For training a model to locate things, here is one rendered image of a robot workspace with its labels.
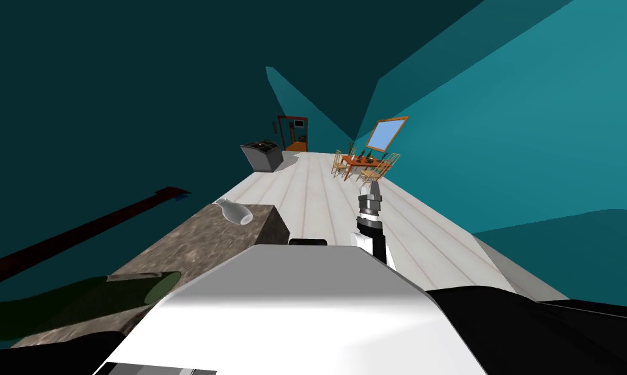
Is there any orange framed door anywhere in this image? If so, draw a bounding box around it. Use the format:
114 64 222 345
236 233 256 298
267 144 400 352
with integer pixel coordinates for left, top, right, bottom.
277 115 309 154

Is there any clear glass bottle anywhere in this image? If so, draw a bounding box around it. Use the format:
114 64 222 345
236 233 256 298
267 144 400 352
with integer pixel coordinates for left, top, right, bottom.
214 197 255 227

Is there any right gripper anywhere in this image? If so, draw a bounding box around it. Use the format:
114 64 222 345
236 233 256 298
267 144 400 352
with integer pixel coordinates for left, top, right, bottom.
358 180 384 214

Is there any orange framed window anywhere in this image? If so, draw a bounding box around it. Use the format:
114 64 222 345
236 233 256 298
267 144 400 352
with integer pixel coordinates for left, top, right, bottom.
365 116 410 154

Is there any dark red wall shelf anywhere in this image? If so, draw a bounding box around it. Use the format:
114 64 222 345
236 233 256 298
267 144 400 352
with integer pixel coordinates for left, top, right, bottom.
0 186 192 293

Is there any yellow wooden chair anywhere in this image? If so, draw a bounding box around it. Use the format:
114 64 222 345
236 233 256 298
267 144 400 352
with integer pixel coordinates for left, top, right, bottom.
357 152 402 188
331 149 348 178

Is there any orange dining table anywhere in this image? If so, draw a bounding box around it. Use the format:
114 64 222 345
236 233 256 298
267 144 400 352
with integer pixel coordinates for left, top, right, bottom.
341 150 385 182

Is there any dark green bottle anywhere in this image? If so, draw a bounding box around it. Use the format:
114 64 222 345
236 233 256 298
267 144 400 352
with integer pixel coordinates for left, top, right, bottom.
0 270 183 343

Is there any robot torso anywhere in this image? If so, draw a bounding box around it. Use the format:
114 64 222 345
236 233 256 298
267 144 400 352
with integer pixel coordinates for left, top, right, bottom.
91 238 489 375

